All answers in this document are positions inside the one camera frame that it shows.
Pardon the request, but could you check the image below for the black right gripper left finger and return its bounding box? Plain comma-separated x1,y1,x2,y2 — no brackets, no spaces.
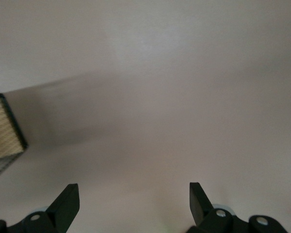
0,183,81,233

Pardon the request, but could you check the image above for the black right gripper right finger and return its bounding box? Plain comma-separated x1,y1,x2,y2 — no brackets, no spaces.
187,182,288,233

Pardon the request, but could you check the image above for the wooden board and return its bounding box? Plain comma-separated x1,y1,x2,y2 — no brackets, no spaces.
0,99,24,161

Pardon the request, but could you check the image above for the brown table cover mat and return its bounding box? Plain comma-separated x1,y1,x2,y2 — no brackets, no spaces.
0,0,291,233

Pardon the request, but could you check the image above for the black wire basket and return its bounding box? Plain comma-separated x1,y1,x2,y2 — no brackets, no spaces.
0,93,29,181

